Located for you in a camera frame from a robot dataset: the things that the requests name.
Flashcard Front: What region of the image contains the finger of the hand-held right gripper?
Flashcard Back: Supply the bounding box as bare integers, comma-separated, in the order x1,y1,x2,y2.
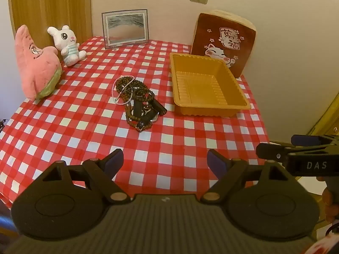
256,142,294,162
291,134,339,151

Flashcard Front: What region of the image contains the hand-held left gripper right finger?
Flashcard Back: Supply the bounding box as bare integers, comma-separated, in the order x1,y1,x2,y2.
200,149,294,204

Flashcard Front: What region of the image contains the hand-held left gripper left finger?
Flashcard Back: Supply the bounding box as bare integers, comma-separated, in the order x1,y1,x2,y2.
40,148,130,204

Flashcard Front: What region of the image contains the long brown bead necklace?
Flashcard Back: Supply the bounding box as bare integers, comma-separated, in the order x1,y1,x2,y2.
125,99,159,132

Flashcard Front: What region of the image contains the black cylinder pendant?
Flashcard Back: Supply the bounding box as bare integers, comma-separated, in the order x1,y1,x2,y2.
151,98,168,116
133,98,144,119

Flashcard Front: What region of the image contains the white pearl necklace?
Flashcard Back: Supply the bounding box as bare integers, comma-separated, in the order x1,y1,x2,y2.
113,78,135,105

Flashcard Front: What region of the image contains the yellow plastic tray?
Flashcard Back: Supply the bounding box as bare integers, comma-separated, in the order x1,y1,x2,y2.
169,52,251,117

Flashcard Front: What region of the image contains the dark green bead necklace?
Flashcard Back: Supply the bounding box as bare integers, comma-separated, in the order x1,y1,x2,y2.
132,80,155,104

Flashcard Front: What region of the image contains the small brown bead bracelet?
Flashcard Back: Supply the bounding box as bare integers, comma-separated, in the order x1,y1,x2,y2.
116,76,138,96

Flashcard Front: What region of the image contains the person's right hand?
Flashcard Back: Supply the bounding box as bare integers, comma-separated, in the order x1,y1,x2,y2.
322,176,339,224

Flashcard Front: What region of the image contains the yellow wooden door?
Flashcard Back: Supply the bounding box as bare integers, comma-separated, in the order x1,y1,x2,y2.
306,92,339,138

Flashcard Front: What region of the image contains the red white checkered tablecloth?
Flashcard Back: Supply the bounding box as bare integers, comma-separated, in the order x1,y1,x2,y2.
0,35,271,209

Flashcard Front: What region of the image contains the pink starfish plush toy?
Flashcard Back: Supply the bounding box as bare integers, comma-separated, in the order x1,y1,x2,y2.
14,25,63,101

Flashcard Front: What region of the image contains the white rabbit plush toy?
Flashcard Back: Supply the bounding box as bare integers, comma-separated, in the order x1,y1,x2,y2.
47,25,87,67

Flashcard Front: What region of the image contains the red lucky cat cushion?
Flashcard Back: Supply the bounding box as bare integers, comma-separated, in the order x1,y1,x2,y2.
191,9,257,78

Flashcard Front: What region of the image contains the silver picture frame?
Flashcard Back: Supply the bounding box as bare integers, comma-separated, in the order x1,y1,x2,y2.
102,9,149,50

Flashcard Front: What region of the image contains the wooden wall panel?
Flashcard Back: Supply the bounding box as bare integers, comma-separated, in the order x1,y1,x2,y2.
7,0,93,45

